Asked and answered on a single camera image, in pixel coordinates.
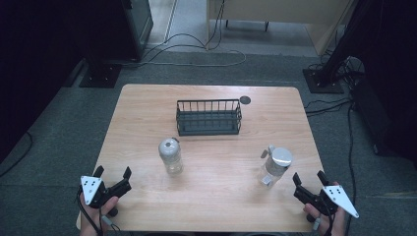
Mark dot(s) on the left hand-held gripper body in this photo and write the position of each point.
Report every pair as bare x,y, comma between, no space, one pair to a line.
93,193

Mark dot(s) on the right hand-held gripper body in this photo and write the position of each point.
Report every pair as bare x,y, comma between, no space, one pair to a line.
323,201

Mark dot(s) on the clear bottle white lid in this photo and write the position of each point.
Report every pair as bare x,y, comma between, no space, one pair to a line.
277,162

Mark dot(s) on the clear bottle grey cap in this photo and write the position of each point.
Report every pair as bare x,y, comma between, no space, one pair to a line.
170,155

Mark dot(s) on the person's right hand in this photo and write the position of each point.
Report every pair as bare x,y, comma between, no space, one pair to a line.
332,224

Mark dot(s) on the person's left hand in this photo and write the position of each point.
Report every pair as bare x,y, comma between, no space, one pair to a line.
91,219

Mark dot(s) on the black equipment box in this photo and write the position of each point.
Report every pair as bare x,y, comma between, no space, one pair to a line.
377,121

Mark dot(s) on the black stand base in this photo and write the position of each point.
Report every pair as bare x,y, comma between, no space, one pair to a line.
100,76
323,83

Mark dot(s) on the dark round table grommet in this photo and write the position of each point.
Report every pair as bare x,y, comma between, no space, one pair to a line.
245,100

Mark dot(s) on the dark curtain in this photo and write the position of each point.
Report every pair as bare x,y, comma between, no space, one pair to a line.
36,49
390,39

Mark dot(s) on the dark glass-sided cabinet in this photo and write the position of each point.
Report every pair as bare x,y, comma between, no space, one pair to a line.
139,29

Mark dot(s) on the beige wooden desk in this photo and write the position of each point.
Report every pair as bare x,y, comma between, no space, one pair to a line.
282,10

